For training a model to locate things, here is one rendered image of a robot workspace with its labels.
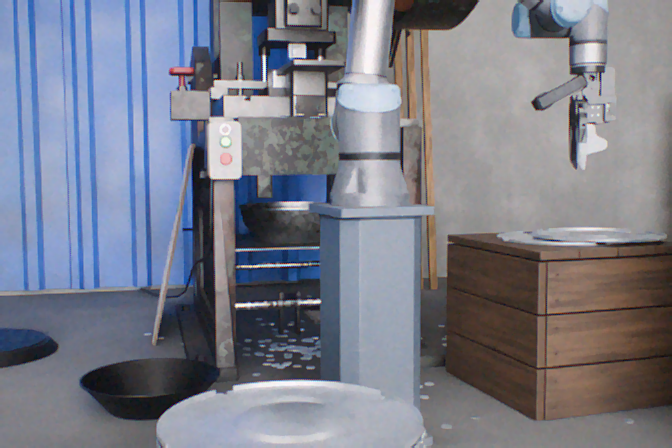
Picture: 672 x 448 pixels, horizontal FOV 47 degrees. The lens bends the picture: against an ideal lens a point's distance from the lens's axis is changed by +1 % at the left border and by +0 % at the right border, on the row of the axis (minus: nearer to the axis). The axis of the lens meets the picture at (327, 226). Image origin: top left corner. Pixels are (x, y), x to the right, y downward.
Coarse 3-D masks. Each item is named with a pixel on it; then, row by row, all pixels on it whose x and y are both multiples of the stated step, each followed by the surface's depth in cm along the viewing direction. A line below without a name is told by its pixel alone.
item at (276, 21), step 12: (276, 0) 208; (288, 0) 206; (300, 0) 206; (312, 0) 207; (324, 0) 211; (276, 12) 208; (288, 12) 206; (300, 12) 207; (312, 12) 207; (324, 12) 211; (276, 24) 209; (288, 24) 206; (300, 24) 207; (312, 24) 208; (324, 24) 211
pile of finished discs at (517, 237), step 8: (512, 232) 191; (520, 232) 192; (504, 240) 177; (512, 240) 173; (520, 240) 171; (528, 240) 169; (536, 240) 176; (544, 240) 175; (552, 240) 174; (560, 240) 174
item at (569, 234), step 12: (552, 228) 191; (564, 228) 193; (576, 228) 193; (588, 228) 193; (600, 228) 192; (612, 228) 191; (576, 240) 167; (588, 240) 166; (600, 240) 165; (612, 240) 164; (624, 240) 164; (636, 240) 165; (648, 240) 166
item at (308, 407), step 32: (256, 384) 99; (288, 384) 100; (320, 384) 100; (192, 416) 88; (224, 416) 88; (256, 416) 86; (288, 416) 86; (320, 416) 86; (352, 416) 88; (384, 416) 88; (416, 416) 88
